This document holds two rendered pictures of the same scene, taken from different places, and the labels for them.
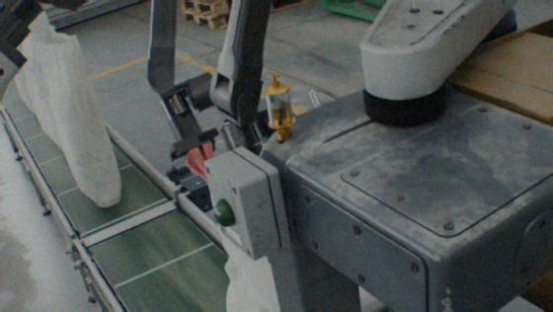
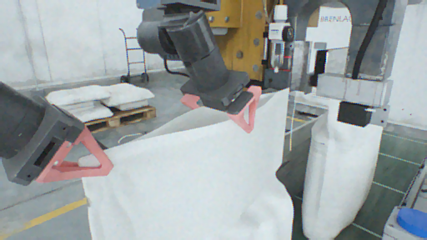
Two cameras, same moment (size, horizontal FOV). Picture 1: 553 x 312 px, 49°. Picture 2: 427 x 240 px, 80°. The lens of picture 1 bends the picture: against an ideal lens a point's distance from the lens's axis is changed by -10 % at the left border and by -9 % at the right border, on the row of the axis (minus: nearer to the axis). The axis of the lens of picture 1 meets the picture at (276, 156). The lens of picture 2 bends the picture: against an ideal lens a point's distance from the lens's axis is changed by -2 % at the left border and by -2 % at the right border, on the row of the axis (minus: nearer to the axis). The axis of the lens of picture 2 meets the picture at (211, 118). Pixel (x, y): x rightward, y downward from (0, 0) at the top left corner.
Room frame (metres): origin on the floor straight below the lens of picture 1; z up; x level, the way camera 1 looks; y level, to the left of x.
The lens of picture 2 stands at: (1.10, 0.43, 1.17)
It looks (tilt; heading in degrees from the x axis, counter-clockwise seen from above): 19 degrees down; 253
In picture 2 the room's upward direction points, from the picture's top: straight up
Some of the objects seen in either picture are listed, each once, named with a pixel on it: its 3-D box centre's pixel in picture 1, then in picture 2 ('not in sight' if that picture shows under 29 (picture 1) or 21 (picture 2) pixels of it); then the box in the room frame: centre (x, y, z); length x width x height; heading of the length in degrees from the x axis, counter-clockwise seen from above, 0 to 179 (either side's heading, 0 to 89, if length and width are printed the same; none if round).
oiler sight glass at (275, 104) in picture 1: (278, 106); not in sight; (0.61, -0.01, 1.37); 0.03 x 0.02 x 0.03; 27
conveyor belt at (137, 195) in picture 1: (65, 145); not in sight; (3.12, 1.12, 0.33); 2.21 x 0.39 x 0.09; 27
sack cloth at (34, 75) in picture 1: (45, 75); not in sight; (3.14, 1.12, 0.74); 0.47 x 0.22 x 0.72; 28
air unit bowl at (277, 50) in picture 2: not in sight; (277, 55); (0.76, -0.15, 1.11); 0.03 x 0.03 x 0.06
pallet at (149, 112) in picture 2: not in sight; (101, 115); (1.55, -3.16, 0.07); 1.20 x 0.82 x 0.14; 27
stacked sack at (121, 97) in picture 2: not in sight; (127, 96); (1.19, -3.11, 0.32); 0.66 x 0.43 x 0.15; 25
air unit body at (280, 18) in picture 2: not in sight; (281, 40); (0.75, -0.15, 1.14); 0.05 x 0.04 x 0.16; 117
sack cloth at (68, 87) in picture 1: (76, 112); not in sight; (2.47, 0.79, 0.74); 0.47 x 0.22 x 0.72; 25
